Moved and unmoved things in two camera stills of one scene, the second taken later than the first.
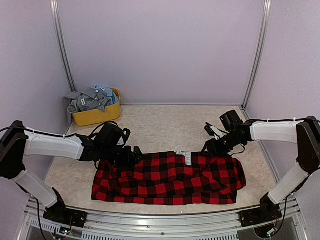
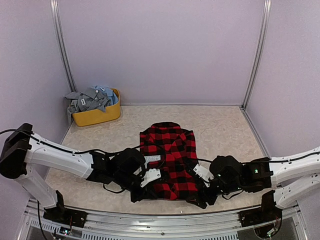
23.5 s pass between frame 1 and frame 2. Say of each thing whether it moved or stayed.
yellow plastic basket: stayed
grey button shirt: stayed
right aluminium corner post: stayed
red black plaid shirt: moved
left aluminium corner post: stayed
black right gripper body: moved
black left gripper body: moved
